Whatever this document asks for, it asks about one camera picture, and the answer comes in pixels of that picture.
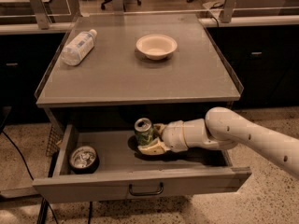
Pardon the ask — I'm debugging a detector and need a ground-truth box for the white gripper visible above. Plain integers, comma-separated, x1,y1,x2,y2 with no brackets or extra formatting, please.
138,120,188,156

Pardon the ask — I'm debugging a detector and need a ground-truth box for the green soda can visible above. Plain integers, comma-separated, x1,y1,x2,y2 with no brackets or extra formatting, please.
135,118,153,146

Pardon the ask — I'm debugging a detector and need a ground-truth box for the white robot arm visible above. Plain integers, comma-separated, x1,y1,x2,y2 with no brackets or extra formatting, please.
138,107,299,178

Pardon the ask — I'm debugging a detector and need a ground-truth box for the open grey top drawer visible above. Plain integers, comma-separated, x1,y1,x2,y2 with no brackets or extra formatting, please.
33,124,251,203

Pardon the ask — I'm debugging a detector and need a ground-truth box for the grey cabinet table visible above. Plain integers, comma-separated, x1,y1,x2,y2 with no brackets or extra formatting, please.
34,13,245,135

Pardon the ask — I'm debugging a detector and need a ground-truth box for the white bowl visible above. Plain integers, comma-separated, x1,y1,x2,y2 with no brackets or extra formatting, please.
135,35,178,61

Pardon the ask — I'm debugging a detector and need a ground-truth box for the clear plastic water bottle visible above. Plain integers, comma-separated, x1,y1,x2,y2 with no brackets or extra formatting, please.
61,29,97,66

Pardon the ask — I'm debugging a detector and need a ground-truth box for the black drawer handle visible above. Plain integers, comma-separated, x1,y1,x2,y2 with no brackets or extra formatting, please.
128,182,164,197

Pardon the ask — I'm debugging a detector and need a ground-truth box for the wire mesh basket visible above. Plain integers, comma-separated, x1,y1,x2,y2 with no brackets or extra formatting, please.
46,126,63,157

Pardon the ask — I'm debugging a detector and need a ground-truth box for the black floor cable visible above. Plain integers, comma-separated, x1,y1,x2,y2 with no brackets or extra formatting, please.
0,130,60,224

